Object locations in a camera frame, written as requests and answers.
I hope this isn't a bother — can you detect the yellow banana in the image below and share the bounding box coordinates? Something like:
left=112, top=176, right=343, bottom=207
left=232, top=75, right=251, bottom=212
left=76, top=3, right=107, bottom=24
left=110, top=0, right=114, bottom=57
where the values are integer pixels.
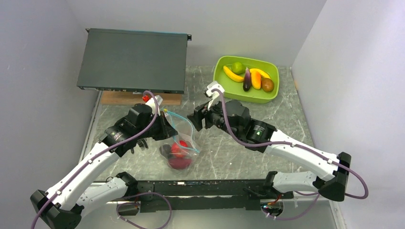
left=223, top=65, right=244, bottom=83
left=249, top=68, right=271, bottom=79

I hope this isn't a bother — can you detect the green lime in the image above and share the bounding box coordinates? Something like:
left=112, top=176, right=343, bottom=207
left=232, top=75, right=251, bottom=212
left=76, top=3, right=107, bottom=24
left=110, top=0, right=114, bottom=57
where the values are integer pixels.
left=231, top=62, right=245, bottom=75

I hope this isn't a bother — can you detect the green plastic bin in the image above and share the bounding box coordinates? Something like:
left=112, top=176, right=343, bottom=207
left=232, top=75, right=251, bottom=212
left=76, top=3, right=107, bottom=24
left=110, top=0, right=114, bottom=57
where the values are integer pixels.
left=213, top=55, right=280, bottom=104

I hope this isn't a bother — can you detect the purple eggplant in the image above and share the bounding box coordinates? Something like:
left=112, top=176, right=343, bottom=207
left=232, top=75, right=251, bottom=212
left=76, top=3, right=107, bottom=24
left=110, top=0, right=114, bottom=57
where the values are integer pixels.
left=243, top=67, right=252, bottom=92

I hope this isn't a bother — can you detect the dark grey rack box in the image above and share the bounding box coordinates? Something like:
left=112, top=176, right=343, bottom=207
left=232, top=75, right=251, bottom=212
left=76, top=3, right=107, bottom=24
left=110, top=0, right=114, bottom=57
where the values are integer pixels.
left=76, top=28, right=192, bottom=94

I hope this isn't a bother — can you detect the orange yellow mango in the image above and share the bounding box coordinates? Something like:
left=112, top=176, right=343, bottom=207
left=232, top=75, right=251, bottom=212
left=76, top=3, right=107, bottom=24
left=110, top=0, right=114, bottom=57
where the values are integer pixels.
left=251, top=70, right=261, bottom=90

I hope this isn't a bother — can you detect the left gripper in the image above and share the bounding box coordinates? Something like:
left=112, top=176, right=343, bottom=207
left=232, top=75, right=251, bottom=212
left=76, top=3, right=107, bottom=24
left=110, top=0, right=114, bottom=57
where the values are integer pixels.
left=136, top=111, right=178, bottom=141

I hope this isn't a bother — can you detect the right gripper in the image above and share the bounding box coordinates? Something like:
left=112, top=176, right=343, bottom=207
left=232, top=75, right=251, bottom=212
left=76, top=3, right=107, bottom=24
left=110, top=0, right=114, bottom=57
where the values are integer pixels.
left=188, top=95, right=241, bottom=138

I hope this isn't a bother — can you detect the wooden block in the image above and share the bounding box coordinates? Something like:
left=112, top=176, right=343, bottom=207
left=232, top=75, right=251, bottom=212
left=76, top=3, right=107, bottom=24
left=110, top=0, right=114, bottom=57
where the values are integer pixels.
left=100, top=91, right=182, bottom=105

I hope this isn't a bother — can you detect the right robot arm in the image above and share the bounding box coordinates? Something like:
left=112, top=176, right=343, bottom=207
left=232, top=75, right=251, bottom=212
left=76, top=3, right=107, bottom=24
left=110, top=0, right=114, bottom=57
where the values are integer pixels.
left=187, top=100, right=352, bottom=202

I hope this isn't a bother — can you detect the dark plum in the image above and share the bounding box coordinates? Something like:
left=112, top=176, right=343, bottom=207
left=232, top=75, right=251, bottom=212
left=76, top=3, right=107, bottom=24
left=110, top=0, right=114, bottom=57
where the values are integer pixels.
left=160, top=144, right=171, bottom=159

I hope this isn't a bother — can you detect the brown kiwi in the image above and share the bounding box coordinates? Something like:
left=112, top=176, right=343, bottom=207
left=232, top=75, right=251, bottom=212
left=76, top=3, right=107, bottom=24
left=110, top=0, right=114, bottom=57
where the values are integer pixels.
left=261, top=78, right=275, bottom=93

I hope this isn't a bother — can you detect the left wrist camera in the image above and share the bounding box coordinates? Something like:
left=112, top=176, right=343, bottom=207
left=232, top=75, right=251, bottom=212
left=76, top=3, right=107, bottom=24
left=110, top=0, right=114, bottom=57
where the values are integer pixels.
left=142, top=94, right=163, bottom=115

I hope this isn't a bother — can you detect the yellow banana behind mango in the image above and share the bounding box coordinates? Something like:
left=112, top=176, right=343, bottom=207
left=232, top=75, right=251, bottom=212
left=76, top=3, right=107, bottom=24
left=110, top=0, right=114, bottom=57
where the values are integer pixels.
left=249, top=68, right=271, bottom=79

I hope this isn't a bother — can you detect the aluminium frame rail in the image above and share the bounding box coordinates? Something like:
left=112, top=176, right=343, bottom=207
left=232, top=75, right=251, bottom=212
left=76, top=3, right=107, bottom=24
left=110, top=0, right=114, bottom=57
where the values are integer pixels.
left=75, top=193, right=345, bottom=229

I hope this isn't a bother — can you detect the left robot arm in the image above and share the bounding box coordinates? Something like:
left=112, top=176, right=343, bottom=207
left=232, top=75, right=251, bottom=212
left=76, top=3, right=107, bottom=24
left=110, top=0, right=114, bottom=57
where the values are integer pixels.
left=30, top=102, right=178, bottom=229

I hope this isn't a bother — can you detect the red apple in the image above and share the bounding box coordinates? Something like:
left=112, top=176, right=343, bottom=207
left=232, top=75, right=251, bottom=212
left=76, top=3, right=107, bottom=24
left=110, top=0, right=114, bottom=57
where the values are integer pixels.
left=171, top=140, right=188, bottom=158

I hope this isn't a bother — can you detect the purple sweet potato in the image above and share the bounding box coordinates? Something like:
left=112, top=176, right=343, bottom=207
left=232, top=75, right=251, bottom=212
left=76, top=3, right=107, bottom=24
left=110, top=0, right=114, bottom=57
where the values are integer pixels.
left=168, top=157, right=192, bottom=170

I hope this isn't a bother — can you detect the clear zip top bag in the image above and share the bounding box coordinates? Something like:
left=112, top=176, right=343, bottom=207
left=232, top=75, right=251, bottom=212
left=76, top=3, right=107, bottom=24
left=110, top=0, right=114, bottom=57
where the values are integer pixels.
left=159, top=109, right=201, bottom=172

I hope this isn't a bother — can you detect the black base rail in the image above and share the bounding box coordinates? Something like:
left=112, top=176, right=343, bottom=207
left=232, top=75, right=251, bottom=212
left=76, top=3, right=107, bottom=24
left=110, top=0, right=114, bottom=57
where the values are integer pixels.
left=120, top=179, right=294, bottom=213

